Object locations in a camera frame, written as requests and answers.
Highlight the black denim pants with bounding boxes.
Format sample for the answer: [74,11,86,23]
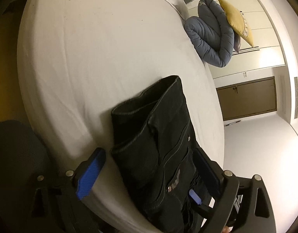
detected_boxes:
[111,75,210,232]

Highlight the brown wooden door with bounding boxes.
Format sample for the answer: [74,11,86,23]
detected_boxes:
[216,76,277,121]

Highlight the white bed sheet mattress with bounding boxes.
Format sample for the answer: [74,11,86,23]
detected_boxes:
[16,0,226,233]

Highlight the dark purple cushion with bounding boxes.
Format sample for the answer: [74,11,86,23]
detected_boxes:
[234,32,241,53]

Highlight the blue folded quilted duvet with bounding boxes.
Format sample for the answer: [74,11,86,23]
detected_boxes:
[184,0,235,68]

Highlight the yellow cushion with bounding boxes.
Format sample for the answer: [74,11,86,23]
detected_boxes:
[218,0,255,47]

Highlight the white wardrobe with long handles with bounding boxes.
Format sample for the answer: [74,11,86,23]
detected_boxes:
[187,0,287,78]

